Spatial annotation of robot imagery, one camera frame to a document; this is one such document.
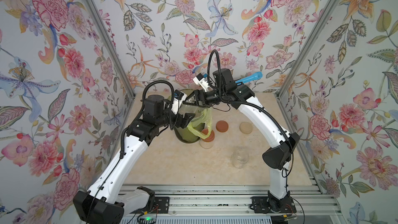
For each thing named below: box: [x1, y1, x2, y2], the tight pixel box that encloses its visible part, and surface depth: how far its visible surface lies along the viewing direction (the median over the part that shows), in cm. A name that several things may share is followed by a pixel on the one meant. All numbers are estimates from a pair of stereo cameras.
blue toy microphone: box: [234, 71, 264, 84], surface depth 100 cm
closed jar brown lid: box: [199, 128, 216, 149], surface depth 90 cm
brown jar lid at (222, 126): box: [215, 120, 229, 133], surface depth 106 cm
